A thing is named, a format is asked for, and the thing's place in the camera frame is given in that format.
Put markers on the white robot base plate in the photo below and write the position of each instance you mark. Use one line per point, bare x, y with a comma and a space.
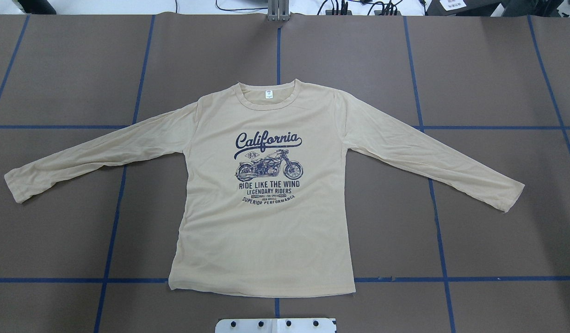
277, 325

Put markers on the black power strip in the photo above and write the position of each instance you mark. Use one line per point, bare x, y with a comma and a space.
374, 8

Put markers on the beige long-sleeve printed shirt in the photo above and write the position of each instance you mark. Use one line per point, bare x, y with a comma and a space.
265, 212

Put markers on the grey aluminium frame post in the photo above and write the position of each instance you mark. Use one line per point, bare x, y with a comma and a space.
278, 10

